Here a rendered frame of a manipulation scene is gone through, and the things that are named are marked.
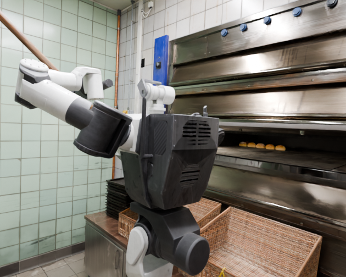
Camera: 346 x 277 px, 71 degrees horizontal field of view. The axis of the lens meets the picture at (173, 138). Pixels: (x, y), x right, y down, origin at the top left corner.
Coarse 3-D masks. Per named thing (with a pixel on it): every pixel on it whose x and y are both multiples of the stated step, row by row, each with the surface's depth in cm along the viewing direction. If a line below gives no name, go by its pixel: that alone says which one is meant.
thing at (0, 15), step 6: (0, 12) 93; (0, 18) 93; (6, 18) 94; (6, 24) 95; (12, 24) 96; (12, 30) 96; (18, 30) 97; (18, 36) 98; (24, 36) 99; (24, 42) 99; (30, 42) 101; (30, 48) 101; (36, 48) 102; (36, 54) 103; (42, 54) 104; (42, 60) 104; (48, 60) 106; (48, 66) 106; (54, 66) 108; (90, 108) 121
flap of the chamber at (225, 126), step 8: (224, 128) 162; (232, 128) 156; (240, 128) 150; (248, 128) 145; (256, 128) 139; (264, 128) 135; (272, 128) 130; (280, 128) 126; (288, 128) 123; (296, 128) 120; (304, 128) 118; (312, 128) 115; (320, 128) 113; (328, 128) 110; (336, 128) 108; (344, 128) 106; (336, 136) 124; (344, 136) 120
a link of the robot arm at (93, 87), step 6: (84, 78) 98; (90, 78) 96; (96, 78) 96; (84, 84) 99; (90, 84) 96; (96, 84) 96; (102, 84) 100; (108, 84) 100; (84, 90) 100; (90, 90) 96; (96, 90) 96; (102, 90) 99; (84, 96) 104; (90, 96) 96; (96, 96) 96; (102, 96) 98
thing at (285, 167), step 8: (224, 160) 168; (232, 160) 164; (240, 160) 159; (248, 160) 155; (256, 160) 152; (264, 168) 148; (272, 168) 144; (280, 168) 141; (288, 168) 137; (296, 168) 134; (304, 168) 131; (312, 168) 131; (312, 176) 129; (320, 176) 126; (328, 176) 123; (336, 176) 121; (344, 176) 118
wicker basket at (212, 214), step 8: (208, 200) 174; (128, 208) 178; (192, 208) 182; (200, 208) 177; (208, 208) 173; (216, 208) 164; (120, 216) 172; (200, 216) 175; (208, 216) 157; (216, 216) 164; (120, 224) 172; (128, 224) 165; (200, 224) 152; (120, 232) 172; (128, 232) 165
